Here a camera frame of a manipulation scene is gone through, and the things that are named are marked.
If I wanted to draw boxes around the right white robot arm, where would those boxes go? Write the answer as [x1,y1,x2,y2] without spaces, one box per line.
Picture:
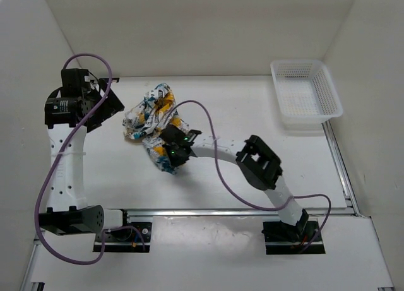
[160,124,308,241]

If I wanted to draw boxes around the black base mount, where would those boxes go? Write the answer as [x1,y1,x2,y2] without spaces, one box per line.
[261,220,326,255]
[105,218,153,253]

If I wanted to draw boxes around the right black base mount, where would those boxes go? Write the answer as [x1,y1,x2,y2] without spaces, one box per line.
[261,220,326,255]

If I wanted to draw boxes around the white patterned printed shorts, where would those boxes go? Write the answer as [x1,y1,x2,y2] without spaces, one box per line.
[122,83,189,175]

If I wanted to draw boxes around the small black label plate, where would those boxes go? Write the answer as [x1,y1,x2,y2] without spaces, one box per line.
[106,78,120,83]

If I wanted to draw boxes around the white perforated plastic basket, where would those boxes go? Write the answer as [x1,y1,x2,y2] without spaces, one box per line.
[270,59,343,129]

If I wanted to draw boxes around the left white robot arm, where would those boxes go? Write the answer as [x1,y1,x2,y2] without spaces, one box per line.
[39,68,133,241]

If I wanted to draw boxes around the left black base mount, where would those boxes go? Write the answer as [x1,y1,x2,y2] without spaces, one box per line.
[105,218,153,253]

